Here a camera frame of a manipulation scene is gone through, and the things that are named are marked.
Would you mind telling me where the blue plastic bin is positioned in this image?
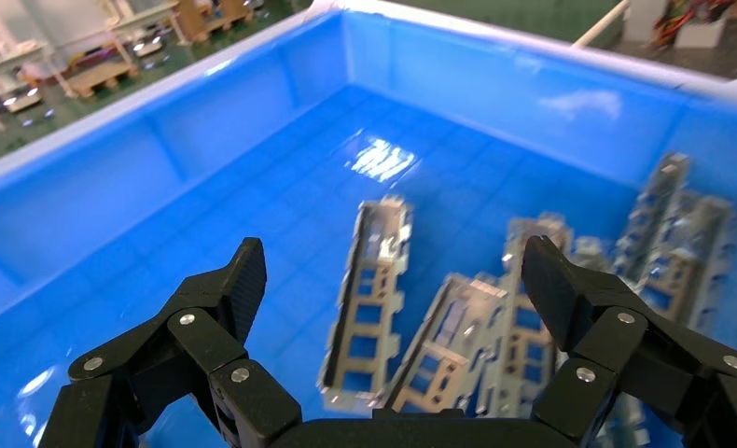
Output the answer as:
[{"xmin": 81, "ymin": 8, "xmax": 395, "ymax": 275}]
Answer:
[{"xmin": 0, "ymin": 6, "xmax": 737, "ymax": 448}]

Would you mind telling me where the dark long metal bracket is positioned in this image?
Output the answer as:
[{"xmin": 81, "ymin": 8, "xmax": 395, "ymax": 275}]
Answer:
[{"xmin": 612, "ymin": 151, "xmax": 691, "ymax": 279}]

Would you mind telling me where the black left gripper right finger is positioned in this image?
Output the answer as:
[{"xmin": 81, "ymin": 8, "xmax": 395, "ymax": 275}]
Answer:
[{"xmin": 521, "ymin": 234, "xmax": 737, "ymax": 448}]

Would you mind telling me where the long silver metal bracket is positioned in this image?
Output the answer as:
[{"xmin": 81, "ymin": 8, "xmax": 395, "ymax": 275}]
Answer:
[
  {"xmin": 383, "ymin": 272, "xmax": 512, "ymax": 416},
  {"xmin": 480, "ymin": 213, "xmax": 574, "ymax": 422},
  {"xmin": 317, "ymin": 196, "xmax": 414, "ymax": 413},
  {"xmin": 640, "ymin": 194, "xmax": 737, "ymax": 338}
]

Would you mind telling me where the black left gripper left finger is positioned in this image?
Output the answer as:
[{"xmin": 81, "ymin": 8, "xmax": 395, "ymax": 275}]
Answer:
[{"xmin": 37, "ymin": 237, "xmax": 301, "ymax": 448}]

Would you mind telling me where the wooden pallet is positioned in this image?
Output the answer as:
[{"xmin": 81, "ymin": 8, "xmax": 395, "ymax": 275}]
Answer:
[
  {"xmin": 65, "ymin": 60, "xmax": 140, "ymax": 100},
  {"xmin": 174, "ymin": 0, "xmax": 256, "ymax": 39}
]

